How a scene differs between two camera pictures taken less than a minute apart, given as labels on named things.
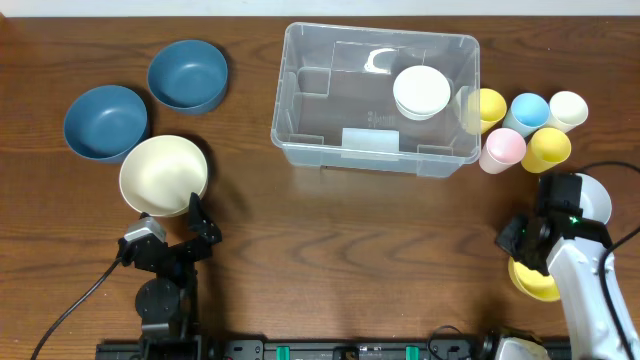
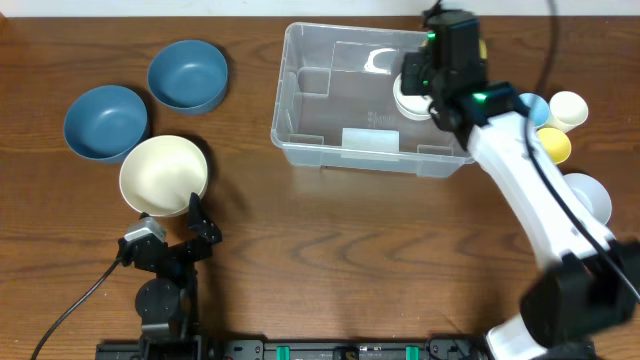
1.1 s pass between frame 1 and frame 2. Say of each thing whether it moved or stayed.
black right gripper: moved
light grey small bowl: stayed
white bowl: moved
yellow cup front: stayed
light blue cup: stayed
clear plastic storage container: stayed
